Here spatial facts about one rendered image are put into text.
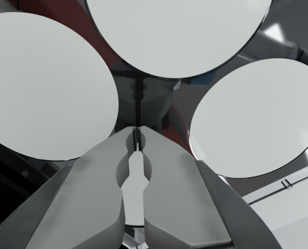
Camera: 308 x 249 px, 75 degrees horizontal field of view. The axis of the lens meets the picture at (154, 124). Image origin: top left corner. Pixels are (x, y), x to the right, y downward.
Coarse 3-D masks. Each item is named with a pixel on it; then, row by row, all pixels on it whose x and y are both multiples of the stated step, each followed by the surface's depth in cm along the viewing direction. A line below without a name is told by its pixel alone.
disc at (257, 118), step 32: (256, 64) 12; (288, 64) 13; (224, 96) 13; (256, 96) 14; (288, 96) 14; (192, 128) 15; (224, 128) 15; (256, 128) 15; (288, 128) 15; (224, 160) 16; (256, 160) 16; (288, 160) 17
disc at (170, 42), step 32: (96, 0) 10; (128, 0) 11; (160, 0) 11; (192, 0) 11; (224, 0) 11; (256, 0) 11; (128, 32) 11; (160, 32) 11; (192, 32) 11; (224, 32) 12; (160, 64) 12; (192, 64) 12
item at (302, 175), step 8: (304, 168) 17; (288, 176) 18; (296, 176) 17; (304, 176) 17; (272, 184) 18; (280, 184) 18; (296, 184) 18; (256, 192) 18; (264, 192) 18; (272, 192) 18; (248, 200) 19; (256, 200) 18; (128, 248) 22; (136, 248) 22; (144, 248) 22
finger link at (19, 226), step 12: (48, 180) 8; (60, 180) 8; (36, 192) 8; (48, 192) 8; (24, 204) 7; (36, 204) 7; (48, 204) 7; (12, 216) 7; (24, 216) 7; (36, 216) 7; (0, 228) 6; (12, 228) 6; (24, 228) 6; (36, 228) 6; (0, 240) 6; (12, 240) 6; (24, 240) 6
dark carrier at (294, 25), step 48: (0, 0) 10; (48, 0) 10; (288, 0) 11; (96, 48) 12; (240, 48) 12; (288, 48) 12; (144, 96) 13; (192, 96) 13; (0, 144) 15; (240, 192) 18; (144, 240) 21
